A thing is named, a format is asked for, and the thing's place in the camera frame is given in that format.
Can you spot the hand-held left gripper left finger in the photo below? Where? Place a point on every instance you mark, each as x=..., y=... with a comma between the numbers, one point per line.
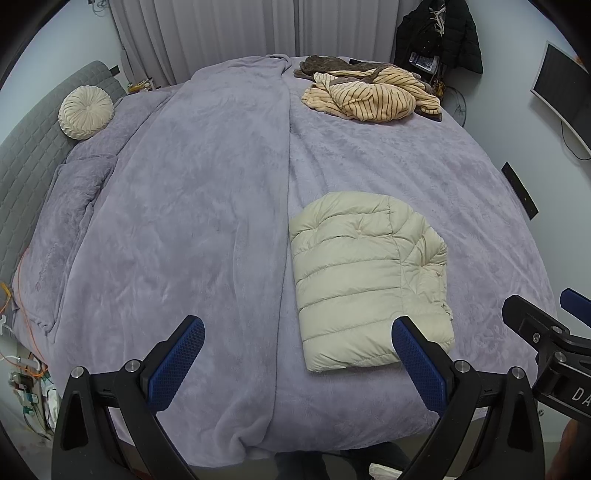
x=182, y=360

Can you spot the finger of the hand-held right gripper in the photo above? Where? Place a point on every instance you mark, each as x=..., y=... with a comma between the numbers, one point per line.
x=576, y=301
x=531, y=321

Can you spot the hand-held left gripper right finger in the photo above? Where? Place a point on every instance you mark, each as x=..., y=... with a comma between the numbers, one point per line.
x=420, y=364

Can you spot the beige puffer jacket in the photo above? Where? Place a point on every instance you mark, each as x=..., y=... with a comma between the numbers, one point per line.
x=364, y=277

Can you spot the white cloth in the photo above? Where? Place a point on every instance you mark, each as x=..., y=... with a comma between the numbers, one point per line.
x=385, y=471

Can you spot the black flat bar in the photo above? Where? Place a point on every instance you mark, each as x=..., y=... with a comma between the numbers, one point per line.
x=520, y=190

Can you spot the purple fleece blanket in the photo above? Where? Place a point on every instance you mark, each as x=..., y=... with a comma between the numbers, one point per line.
x=184, y=230

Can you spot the purple fleece pillow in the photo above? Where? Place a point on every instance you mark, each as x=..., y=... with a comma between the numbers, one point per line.
x=64, y=230

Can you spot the curved monitor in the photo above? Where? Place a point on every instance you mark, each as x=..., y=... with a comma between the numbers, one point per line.
x=561, y=87

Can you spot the black floor fan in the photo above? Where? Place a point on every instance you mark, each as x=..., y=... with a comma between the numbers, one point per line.
x=458, y=106

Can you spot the grey quilted headboard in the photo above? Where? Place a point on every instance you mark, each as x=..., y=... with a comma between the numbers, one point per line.
x=27, y=161

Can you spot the round cream pillow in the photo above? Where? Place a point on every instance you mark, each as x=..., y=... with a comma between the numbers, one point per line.
x=86, y=112

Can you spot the striped beige garment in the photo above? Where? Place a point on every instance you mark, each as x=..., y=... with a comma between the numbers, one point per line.
x=374, y=97

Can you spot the small yellow items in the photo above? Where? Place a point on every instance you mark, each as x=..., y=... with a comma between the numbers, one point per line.
x=138, y=85

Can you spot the dark printed bag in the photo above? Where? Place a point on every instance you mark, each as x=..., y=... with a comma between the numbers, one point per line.
x=422, y=61

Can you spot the black hanging jacket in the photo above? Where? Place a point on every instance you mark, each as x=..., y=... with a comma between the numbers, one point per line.
x=457, y=37

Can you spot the brown fuzzy garment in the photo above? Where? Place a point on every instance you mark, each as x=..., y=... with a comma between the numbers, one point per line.
x=323, y=63

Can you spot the grey curtain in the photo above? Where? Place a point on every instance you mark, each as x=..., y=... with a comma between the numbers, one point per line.
x=221, y=37

